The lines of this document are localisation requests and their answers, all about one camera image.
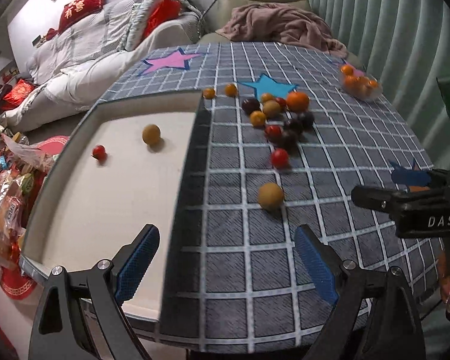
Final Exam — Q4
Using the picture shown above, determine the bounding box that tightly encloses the dark purple tomato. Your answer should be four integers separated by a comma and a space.
297, 111, 314, 131
279, 130, 298, 150
241, 98, 261, 116

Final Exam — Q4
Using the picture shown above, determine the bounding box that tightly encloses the red cherry tomato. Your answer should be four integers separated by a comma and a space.
275, 97, 287, 111
264, 124, 283, 144
91, 145, 107, 162
271, 148, 289, 169

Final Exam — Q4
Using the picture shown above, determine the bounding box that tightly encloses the brown round longan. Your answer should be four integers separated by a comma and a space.
262, 100, 282, 119
142, 124, 161, 146
257, 183, 284, 211

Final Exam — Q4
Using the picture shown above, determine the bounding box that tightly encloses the right hand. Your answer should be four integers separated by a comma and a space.
437, 251, 450, 305

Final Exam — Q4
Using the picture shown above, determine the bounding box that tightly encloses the clear bowl of oranges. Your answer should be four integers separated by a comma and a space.
339, 63, 383, 102

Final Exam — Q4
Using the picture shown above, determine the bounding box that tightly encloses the grey grid tablecloth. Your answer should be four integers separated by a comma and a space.
103, 42, 441, 353

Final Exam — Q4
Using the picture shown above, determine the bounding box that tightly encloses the large orange tangerine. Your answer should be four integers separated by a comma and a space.
286, 91, 310, 113

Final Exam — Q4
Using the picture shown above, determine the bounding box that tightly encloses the white shallow tray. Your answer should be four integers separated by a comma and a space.
20, 90, 203, 322

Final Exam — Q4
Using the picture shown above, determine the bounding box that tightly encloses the yellow cherry tomato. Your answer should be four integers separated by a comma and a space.
249, 111, 266, 128
202, 88, 216, 100
261, 93, 275, 103
224, 83, 237, 98

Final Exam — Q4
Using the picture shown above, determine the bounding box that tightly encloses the pile of snack bags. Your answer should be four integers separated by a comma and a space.
0, 133, 55, 271

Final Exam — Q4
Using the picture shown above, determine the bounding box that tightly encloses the pink blanket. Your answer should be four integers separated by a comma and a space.
216, 2, 349, 59

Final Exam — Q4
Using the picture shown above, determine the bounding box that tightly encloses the green armchair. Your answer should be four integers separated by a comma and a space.
198, 0, 365, 70

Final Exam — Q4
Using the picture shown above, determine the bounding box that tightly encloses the white covered sofa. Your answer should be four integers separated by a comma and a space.
0, 0, 201, 132

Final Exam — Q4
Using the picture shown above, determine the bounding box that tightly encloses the red embroidered cushion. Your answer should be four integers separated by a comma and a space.
58, 0, 105, 33

